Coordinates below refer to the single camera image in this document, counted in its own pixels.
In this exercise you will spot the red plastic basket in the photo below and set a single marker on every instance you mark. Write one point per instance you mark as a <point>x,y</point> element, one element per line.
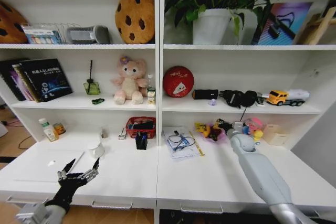
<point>131,129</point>

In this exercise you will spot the small bottle with white cap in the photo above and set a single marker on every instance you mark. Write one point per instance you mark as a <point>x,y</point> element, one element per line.
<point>151,93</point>

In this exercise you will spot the white laptop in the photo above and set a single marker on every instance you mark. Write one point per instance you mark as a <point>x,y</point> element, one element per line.
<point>47,166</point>

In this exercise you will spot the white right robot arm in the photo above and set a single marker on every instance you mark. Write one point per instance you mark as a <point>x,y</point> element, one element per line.
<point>260,171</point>

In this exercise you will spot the yellow snack packet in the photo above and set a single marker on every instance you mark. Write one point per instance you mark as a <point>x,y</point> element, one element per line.
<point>200,127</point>

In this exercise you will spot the white paper stack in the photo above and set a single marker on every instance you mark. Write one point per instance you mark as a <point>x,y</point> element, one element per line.
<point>183,153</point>

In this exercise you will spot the small green clip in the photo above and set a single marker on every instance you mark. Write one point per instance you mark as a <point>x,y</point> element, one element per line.
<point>98,101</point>

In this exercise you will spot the green diffuser bottle with stick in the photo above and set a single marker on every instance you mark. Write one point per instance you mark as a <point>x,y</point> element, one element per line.
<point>92,86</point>

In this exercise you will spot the white cup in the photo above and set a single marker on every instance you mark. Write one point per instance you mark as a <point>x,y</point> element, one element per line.
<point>96,150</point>

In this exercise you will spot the black pen holder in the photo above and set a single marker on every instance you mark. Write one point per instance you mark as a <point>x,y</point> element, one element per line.
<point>141,142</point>

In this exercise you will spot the small purple trinket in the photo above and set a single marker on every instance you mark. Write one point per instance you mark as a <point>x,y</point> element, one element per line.
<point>213,102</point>

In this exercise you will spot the white shelf desk unit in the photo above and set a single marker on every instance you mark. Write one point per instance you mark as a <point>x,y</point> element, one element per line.
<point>157,182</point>

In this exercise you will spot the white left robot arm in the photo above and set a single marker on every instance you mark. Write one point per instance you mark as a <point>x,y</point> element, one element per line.
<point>36,214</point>

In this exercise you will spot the pink toy figure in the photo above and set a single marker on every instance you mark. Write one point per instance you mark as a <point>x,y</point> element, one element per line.
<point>254,124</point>

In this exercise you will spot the yellow ruler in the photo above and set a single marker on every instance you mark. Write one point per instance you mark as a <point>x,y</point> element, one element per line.
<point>197,144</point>

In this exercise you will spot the black rectangular speaker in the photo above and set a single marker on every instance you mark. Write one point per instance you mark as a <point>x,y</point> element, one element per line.
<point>206,94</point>

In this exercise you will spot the white plant pot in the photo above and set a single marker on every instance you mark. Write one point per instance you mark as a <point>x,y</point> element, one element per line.
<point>211,27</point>

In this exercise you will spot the black book with globe print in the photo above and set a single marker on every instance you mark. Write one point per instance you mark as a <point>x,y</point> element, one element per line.
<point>47,79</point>

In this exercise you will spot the white bottle with green cap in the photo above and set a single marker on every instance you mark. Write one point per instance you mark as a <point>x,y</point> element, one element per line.
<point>48,130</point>

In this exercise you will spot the yellow toy truck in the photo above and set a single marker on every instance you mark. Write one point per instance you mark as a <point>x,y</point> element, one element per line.
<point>282,97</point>

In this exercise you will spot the pink plush animal toy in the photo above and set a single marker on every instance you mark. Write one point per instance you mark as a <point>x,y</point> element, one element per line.
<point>130,82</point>

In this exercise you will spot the colourful picture box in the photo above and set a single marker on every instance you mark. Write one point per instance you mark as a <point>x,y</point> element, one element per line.
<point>282,24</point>

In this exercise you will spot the beige cardboard box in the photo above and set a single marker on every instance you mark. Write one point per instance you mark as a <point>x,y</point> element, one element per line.
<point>278,134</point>

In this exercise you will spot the yellow rubber duck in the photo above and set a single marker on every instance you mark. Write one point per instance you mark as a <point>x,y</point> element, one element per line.
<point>258,134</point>

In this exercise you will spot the pack of colourful bottles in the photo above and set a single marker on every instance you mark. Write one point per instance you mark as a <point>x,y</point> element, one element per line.
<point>42,35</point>

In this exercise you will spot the black item in basket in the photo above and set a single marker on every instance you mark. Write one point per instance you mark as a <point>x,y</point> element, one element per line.
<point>144,125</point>

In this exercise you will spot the small orange jar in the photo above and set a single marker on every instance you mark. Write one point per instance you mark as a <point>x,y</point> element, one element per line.
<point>59,129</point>

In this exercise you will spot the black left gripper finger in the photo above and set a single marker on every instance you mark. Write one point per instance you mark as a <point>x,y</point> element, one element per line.
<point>93,172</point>
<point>65,171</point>

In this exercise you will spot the large cookie plush pillow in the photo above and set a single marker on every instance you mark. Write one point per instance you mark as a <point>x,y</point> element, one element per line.
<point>135,15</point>

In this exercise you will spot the dark brown cookie plush pillow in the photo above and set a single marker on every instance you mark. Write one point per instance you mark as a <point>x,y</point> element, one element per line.
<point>10,24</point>

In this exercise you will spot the purple covered book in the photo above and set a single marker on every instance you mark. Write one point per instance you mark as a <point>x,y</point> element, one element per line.
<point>14,81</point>

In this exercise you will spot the wooden easel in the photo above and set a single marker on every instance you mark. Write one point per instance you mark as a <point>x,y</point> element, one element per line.
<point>319,24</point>

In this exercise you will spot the red round tin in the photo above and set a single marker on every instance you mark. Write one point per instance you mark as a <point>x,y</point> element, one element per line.
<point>178,81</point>

